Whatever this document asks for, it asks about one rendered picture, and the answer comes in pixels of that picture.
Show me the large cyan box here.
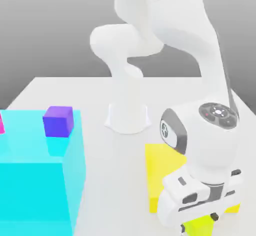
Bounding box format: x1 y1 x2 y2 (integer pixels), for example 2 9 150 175
0 109 87 236

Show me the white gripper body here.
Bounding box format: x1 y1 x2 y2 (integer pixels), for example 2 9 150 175
156 174 243 230

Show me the small magenta cube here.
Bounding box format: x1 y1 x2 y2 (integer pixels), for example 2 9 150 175
0 112 6 135

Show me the small purple cube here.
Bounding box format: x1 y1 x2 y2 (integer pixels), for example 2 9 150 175
42 105 75 138

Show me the small lime cube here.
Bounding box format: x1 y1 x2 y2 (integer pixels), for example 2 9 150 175
182 214 216 236

